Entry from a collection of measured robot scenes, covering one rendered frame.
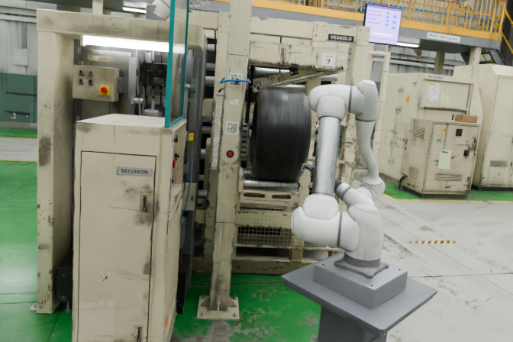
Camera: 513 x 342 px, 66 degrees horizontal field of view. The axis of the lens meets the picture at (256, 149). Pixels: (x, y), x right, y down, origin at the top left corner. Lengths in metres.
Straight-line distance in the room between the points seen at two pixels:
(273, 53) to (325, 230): 1.35
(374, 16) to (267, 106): 4.33
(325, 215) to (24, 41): 10.96
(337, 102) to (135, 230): 1.07
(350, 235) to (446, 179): 5.33
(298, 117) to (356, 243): 0.83
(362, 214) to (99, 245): 1.13
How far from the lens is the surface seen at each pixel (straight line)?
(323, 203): 1.75
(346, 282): 1.73
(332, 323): 1.90
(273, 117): 2.21
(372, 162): 2.14
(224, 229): 2.53
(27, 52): 12.05
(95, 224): 1.83
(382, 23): 6.46
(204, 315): 2.74
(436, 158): 6.78
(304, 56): 2.70
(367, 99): 1.90
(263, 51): 2.66
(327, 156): 1.81
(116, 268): 1.88
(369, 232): 1.73
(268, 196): 2.38
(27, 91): 12.01
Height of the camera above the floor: 1.45
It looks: 8 degrees down
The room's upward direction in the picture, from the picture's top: 5 degrees clockwise
